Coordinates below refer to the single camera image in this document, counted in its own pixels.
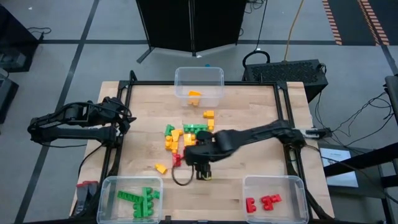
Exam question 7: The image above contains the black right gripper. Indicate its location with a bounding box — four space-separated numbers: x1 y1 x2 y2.
185 144 219 181

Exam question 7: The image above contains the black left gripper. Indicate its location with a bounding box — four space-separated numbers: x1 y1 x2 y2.
103 96 137 135

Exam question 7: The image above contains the orange square toy block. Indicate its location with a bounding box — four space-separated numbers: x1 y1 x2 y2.
187 90 203 107

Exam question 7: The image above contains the long green toy block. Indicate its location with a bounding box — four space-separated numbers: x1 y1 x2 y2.
116 190 144 203
142 186 155 218

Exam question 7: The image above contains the red zigzag toy block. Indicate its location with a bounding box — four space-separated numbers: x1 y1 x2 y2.
260 194 282 212

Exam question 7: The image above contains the clear plastic bin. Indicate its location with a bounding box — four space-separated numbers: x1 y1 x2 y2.
174 66 225 108
242 174 310 224
96 175 164 224

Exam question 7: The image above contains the red grey tool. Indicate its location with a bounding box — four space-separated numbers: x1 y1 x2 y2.
76 180 100 216

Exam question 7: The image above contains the black folding screen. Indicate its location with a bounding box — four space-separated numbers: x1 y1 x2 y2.
135 0 249 65

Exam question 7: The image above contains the silver mounting plate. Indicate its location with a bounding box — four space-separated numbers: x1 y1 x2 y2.
297 126 319 138

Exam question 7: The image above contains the black computer case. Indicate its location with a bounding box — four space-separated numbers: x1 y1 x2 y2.
241 58 329 103

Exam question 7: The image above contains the black equipment case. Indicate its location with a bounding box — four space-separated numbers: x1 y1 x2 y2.
0 73 19 124

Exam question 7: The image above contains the black equipment cabinet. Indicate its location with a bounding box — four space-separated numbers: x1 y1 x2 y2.
0 4 40 73

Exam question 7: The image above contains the white screen tablet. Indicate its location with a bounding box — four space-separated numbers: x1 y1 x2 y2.
319 146 359 188

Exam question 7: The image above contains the black metal stand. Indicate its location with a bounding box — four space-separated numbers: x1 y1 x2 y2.
323 73 398 224

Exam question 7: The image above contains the black orange-striped floor mat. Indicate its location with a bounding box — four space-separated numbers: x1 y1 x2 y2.
322 0 398 47

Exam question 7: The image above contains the black cable loop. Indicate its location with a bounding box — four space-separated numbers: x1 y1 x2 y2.
241 49 271 71

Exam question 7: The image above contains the black hanging cable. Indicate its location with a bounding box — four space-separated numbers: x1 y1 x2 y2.
254 0 269 52

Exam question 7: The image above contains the yellow hanging cable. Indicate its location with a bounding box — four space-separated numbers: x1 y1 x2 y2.
283 0 304 62

